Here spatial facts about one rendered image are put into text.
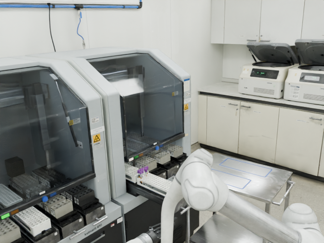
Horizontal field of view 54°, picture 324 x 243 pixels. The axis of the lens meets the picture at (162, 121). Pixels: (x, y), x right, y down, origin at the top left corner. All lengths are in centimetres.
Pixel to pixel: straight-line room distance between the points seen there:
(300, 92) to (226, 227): 188
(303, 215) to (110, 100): 119
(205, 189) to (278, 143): 298
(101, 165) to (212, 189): 94
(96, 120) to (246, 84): 261
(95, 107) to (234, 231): 146
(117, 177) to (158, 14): 224
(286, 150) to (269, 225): 275
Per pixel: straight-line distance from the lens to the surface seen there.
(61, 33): 301
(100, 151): 195
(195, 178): 123
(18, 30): 283
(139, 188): 212
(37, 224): 184
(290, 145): 408
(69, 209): 193
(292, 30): 415
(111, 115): 195
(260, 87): 405
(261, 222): 139
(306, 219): 166
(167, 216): 152
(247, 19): 439
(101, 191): 205
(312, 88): 384
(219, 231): 262
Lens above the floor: 185
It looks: 18 degrees down
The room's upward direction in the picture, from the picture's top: 2 degrees counter-clockwise
